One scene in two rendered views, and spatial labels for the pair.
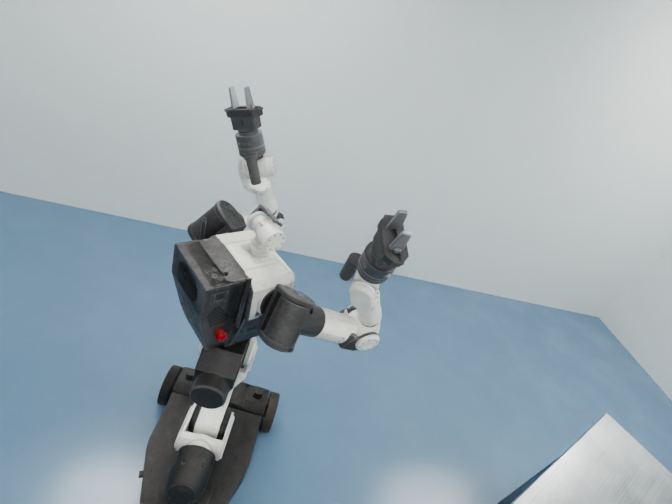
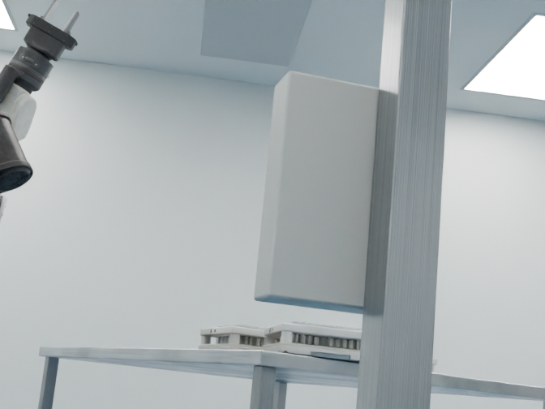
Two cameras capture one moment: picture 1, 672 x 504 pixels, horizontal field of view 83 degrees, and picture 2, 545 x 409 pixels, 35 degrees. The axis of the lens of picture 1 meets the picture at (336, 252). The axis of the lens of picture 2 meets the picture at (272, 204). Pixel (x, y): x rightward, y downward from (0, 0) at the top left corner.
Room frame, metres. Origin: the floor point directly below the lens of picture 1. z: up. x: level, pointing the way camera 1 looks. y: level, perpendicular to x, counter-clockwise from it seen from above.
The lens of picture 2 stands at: (-0.23, 1.64, 0.79)
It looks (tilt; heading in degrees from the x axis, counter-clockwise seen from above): 12 degrees up; 283
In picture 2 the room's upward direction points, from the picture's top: 6 degrees clockwise
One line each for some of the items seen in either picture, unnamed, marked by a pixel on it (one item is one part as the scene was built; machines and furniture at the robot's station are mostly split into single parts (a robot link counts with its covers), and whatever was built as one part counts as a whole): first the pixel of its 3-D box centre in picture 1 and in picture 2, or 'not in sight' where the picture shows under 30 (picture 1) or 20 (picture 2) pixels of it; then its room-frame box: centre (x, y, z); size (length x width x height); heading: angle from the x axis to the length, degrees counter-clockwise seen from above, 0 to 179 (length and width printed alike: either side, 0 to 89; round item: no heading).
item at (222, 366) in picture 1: (223, 357); not in sight; (0.81, 0.21, 0.89); 0.28 x 0.13 x 0.18; 8
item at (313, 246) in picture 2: not in sight; (340, 196); (-0.08, 0.66, 1.02); 0.17 x 0.06 x 0.26; 28
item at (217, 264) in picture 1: (232, 289); not in sight; (0.85, 0.25, 1.15); 0.34 x 0.30 x 0.36; 52
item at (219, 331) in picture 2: not in sight; (255, 335); (0.35, -0.79, 0.96); 0.25 x 0.24 x 0.02; 37
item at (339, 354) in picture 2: not in sight; (318, 354); (0.13, -0.56, 0.91); 0.24 x 0.24 x 0.02; 23
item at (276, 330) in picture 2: not in sight; (319, 334); (0.13, -0.56, 0.96); 0.25 x 0.24 x 0.02; 23
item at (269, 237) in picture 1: (265, 234); not in sight; (0.89, 0.21, 1.36); 0.10 x 0.07 x 0.09; 52
